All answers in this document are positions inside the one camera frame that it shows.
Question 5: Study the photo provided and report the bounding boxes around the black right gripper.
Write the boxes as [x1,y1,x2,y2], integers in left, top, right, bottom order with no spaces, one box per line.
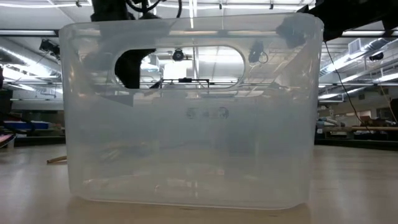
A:
[275,14,308,49]

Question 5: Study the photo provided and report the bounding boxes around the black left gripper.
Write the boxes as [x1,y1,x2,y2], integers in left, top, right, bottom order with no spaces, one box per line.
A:
[114,48,157,90]

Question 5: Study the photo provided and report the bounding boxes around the clear plastic bin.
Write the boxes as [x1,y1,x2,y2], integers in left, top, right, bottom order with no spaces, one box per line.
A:
[58,12,325,211]

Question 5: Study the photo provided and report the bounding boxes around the white air vent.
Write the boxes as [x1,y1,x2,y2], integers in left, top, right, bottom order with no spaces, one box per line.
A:
[348,37,362,55]

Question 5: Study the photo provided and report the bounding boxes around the black ceiling equipment cluster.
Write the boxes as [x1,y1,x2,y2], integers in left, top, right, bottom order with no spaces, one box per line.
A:
[39,39,62,62]

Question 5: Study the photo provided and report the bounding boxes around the wooden sticks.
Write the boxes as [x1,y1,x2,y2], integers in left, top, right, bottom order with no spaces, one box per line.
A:
[46,155,68,165]

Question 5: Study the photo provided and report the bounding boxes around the blue flat storage box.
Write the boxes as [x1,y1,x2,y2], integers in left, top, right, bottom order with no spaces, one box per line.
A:
[3,120,50,131]

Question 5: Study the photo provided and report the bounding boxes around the wooden workbench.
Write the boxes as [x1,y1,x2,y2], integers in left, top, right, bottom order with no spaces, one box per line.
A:
[315,124,398,133]

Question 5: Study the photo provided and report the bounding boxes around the pink-edged flat tray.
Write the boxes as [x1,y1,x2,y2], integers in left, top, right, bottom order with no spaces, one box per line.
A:
[0,133,16,149]

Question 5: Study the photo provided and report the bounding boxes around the black ceiling-mounted camera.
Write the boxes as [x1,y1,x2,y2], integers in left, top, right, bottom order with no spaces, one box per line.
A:
[248,39,269,65]

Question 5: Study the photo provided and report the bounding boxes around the black hanging cable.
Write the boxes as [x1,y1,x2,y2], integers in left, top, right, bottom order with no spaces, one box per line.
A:
[322,39,371,131]

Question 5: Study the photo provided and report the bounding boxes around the silver ventilation duct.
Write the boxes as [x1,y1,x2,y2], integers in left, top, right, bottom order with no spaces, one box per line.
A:
[318,37,398,83]
[0,36,63,94]

